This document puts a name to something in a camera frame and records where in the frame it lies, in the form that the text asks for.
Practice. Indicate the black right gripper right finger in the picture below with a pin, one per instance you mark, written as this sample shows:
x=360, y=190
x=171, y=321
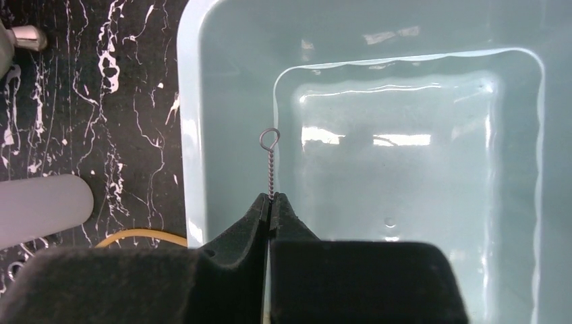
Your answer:
x=321, y=281

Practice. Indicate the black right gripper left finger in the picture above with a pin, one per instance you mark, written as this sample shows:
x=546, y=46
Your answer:
x=220, y=282

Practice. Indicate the brown test tube brush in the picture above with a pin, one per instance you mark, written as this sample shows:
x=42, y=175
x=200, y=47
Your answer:
x=270, y=149

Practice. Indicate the metal test tube clamp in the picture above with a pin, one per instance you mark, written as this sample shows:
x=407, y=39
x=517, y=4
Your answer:
x=13, y=259

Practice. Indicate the yellow rubber tube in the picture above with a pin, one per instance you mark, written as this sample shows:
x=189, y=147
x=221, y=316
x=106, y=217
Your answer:
x=143, y=233

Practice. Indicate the teal plastic bin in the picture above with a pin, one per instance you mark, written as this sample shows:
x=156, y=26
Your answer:
x=447, y=122

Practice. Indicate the white squeeze bottle red cap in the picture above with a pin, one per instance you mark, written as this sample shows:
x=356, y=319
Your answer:
x=37, y=207

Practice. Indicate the round cabinet with coloured drawers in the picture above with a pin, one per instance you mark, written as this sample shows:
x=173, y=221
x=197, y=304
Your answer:
x=25, y=37

